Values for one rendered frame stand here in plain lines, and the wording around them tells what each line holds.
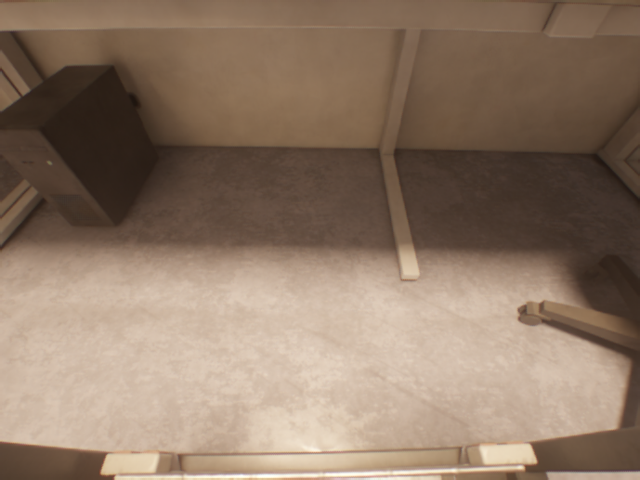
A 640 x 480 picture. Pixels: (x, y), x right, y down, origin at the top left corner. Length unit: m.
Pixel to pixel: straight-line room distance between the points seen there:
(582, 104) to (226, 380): 1.67
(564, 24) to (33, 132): 1.11
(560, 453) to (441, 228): 0.82
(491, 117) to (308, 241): 0.96
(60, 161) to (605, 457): 1.23
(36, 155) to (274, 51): 0.82
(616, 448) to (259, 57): 1.29
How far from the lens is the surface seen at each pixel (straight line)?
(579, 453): 0.43
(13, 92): 1.69
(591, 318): 1.03
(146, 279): 1.08
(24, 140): 1.14
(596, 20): 0.48
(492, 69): 1.42
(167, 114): 1.52
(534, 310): 1.00
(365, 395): 0.82
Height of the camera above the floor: 0.80
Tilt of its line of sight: 51 degrees down
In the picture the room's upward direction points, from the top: straight up
